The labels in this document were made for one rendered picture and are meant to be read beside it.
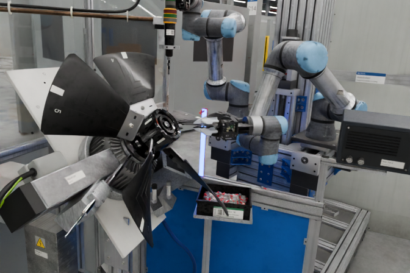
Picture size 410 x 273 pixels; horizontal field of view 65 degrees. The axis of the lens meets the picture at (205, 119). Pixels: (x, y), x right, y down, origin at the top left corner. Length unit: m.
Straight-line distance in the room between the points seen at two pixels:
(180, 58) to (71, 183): 4.22
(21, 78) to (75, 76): 0.32
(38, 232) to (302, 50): 1.14
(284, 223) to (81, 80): 1.05
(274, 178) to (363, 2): 1.55
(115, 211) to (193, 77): 4.22
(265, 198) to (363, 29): 1.70
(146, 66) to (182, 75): 3.85
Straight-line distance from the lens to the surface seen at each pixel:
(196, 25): 1.33
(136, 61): 1.22
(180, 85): 5.06
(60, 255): 1.29
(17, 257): 1.81
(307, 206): 1.46
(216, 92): 1.88
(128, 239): 1.12
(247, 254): 1.67
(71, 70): 0.92
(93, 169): 0.98
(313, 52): 1.29
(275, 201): 1.48
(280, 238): 1.58
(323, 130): 1.68
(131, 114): 1.00
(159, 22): 1.09
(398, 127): 1.31
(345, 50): 2.76
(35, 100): 1.17
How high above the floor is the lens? 1.48
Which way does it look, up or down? 14 degrees down
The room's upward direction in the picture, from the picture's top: 3 degrees clockwise
